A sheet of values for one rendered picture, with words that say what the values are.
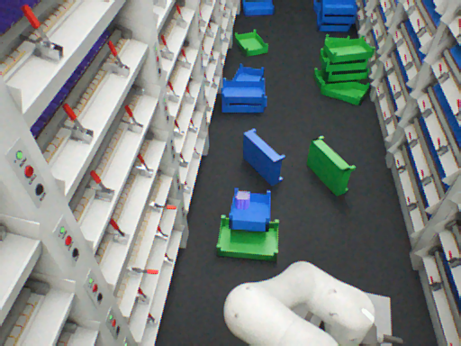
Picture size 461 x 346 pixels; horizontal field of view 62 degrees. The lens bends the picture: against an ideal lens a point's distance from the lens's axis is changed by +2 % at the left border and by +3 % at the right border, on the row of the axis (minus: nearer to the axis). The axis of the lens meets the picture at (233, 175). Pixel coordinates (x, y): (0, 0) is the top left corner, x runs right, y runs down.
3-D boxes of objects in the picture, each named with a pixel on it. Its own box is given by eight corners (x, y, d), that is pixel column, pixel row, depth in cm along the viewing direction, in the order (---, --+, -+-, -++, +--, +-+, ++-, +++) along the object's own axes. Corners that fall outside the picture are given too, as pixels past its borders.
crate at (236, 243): (277, 228, 201) (278, 219, 196) (276, 261, 187) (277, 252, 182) (221, 223, 204) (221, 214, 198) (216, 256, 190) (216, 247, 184)
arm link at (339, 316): (328, 297, 133) (336, 270, 119) (371, 325, 126) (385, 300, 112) (309, 327, 126) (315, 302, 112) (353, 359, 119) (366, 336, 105)
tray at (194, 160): (203, 142, 234) (209, 127, 224) (184, 221, 192) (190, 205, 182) (172, 132, 231) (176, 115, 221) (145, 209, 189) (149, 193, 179)
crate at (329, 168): (337, 196, 217) (348, 192, 219) (344, 172, 202) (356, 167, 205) (306, 164, 235) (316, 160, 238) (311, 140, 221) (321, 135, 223)
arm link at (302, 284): (300, 251, 131) (228, 275, 84) (343, 278, 124) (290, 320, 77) (284, 284, 133) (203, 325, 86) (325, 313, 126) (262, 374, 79)
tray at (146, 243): (170, 183, 158) (175, 168, 151) (125, 329, 116) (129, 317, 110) (122, 168, 155) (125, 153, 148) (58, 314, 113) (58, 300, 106)
